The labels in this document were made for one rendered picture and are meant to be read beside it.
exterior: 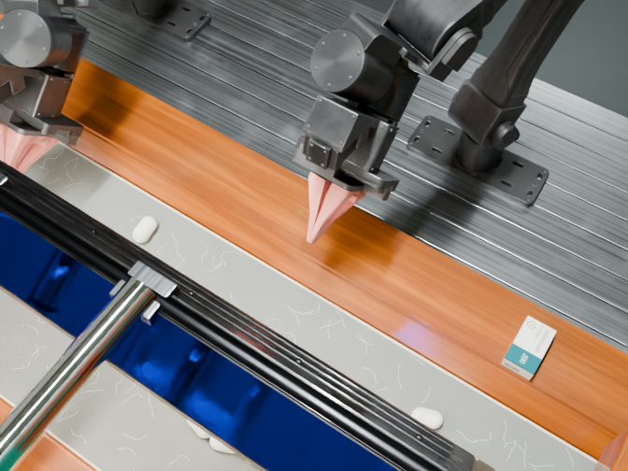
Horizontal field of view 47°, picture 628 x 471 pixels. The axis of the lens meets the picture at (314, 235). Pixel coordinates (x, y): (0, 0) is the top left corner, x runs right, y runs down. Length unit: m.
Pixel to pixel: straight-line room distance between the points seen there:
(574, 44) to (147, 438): 1.80
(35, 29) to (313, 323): 0.43
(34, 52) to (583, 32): 1.82
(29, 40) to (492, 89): 0.54
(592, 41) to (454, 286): 1.56
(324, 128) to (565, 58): 1.65
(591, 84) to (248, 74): 1.26
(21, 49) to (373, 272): 0.45
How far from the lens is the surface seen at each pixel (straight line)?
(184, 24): 1.25
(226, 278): 0.88
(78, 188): 0.99
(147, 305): 0.46
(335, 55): 0.67
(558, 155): 1.12
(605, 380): 0.86
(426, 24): 0.71
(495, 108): 0.93
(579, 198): 1.09
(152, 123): 1.00
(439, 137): 1.09
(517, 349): 0.82
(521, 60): 0.92
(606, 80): 2.23
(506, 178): 1.06
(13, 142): 0.89
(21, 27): 0.80
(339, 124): 0.65
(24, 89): 0.87
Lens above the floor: 1.52
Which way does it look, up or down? 59 degrees down
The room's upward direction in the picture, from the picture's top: straight up
